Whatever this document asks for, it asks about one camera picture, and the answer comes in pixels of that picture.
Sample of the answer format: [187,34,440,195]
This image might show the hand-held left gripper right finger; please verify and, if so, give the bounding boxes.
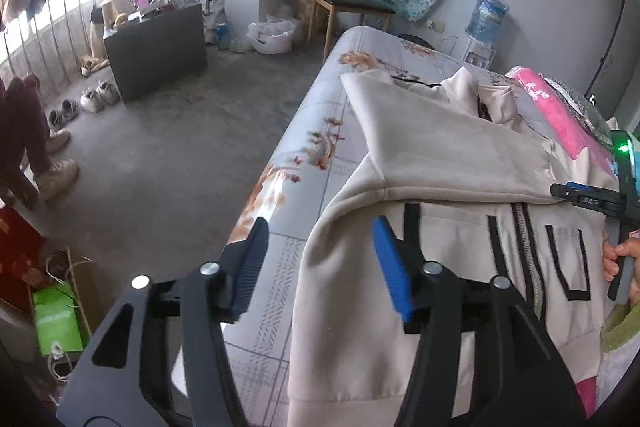
[372,216,588,427]

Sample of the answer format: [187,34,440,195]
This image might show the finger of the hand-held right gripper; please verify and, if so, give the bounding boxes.
[550,182,623,214]

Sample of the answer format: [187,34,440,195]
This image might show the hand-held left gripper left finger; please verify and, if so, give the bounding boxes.
[56,216,271,427]

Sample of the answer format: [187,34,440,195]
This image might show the beige zip jacket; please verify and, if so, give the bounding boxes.
[287,68,623,427]

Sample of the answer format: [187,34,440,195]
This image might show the person's right forearm green sleeve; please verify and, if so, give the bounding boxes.
[599,299,640,358]

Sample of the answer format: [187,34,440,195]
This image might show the person's right hand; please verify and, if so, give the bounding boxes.
[602,229,640,305]

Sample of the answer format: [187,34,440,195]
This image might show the pink floral blanket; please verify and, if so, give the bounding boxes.
[505,66,626,418]

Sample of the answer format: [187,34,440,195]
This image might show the bed with floral sheet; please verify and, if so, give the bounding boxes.
[170,26,621,427]

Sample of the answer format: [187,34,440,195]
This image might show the white water dispenser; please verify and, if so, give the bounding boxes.
[449,36,497,70]

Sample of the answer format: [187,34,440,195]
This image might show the green paper bag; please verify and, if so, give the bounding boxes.
[32,282,87,357]

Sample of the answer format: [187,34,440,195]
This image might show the blue water bottle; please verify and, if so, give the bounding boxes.
[465,0,510,44]

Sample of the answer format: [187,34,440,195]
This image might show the white sneaker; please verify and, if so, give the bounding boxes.
[96,80,121,106]
[80,88,105,114]

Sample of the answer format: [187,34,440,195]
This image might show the red box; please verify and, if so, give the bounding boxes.
[0,206,52,314]

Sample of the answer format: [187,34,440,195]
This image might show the white plastic bag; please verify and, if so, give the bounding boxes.
[246,13,302,56]

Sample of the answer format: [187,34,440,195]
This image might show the black cabinet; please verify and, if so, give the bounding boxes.
[102,2,209,104]

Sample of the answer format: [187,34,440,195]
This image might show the tan slippers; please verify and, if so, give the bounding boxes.
[79,55,112,76]

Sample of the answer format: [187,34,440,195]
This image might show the wooden chair black seat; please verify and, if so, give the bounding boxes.
[307,0,397,62]

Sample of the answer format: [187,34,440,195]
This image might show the metal window railing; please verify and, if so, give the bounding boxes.
[0,0,151,108]

